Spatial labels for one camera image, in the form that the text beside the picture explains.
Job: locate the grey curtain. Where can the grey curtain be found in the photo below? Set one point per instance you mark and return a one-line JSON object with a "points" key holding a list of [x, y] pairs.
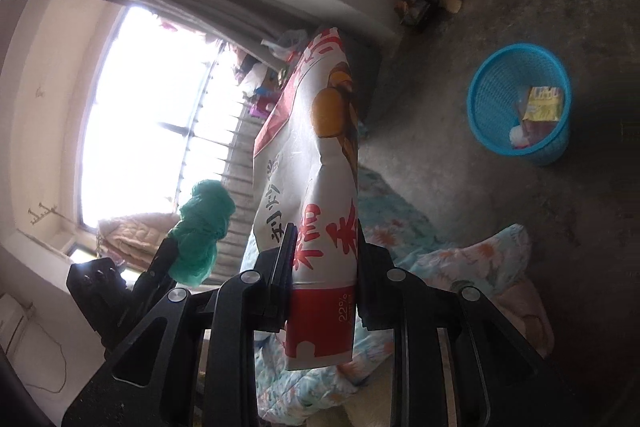
{"points": [[200, 7]]}

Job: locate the blue mesh basket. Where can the blue mesh basket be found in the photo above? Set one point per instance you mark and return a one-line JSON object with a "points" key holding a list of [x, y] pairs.
{"points": [[487, 97]]}

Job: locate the red white snack wrapper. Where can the red white snack wrapper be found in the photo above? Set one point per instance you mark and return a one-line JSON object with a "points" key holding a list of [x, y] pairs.
{"points": [[520, 136]]}

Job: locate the pink cloth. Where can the pink cloth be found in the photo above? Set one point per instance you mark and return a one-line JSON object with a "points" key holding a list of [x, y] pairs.
{"points": [[530, 312]]}

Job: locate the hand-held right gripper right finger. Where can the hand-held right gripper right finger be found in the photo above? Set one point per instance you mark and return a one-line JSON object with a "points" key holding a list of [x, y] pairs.
{"points": [[367, 287]]}

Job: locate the green plastic bag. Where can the green plastic bag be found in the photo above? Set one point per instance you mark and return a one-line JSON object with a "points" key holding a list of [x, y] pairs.
{"points": [[202, 227]]}

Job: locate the white red snack bag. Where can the white red snack bag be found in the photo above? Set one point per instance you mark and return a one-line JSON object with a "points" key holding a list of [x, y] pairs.
{"points": [[300, 147]]}

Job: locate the folded pink quilt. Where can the folded pink quilt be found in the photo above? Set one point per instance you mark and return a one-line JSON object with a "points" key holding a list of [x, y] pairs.
{"points": [[135, 232]]}

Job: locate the wall hook rack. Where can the wall hook rack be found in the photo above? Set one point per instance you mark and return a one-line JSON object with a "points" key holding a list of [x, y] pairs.
{"points": [[42, 213]]}

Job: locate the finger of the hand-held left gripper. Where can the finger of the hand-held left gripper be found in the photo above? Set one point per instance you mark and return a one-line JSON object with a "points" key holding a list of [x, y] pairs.
{"points": [[159, 269]]}

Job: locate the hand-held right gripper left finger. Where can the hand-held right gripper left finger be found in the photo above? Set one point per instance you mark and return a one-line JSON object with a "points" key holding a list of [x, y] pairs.
{"points": [[286, 257]]}

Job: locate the yellow snack packet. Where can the yellow snack packet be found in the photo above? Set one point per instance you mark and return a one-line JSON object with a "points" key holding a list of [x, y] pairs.
{"points": [[542, 104]]}

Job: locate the clear plastic bag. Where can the clear plastic bag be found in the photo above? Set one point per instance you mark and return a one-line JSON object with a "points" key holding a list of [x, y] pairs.
{"points": [[287, 44]]}

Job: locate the window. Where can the window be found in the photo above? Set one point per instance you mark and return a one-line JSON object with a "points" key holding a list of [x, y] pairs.
{"points": [[140, 107]]}

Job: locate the pile of colourful packets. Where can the pile of colourful packets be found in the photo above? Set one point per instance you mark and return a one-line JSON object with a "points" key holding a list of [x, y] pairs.
{"points": [[260, 87]]}

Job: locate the dark box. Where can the dark box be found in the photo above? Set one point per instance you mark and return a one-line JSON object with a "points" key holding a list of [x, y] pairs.
{"points": [[412, 9]]}

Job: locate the brown cardboard piece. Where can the brown cardboard piece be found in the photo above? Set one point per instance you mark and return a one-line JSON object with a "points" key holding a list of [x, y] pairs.
{"points": [[450, 1]]}

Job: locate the floral blanket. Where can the floral blanket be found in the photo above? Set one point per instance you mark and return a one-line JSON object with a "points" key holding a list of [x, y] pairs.
{"points": [[400, 222]]}

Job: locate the white wall unit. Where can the white wall unit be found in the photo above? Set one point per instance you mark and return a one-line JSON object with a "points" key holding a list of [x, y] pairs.
{"points": [[12, 322]]}

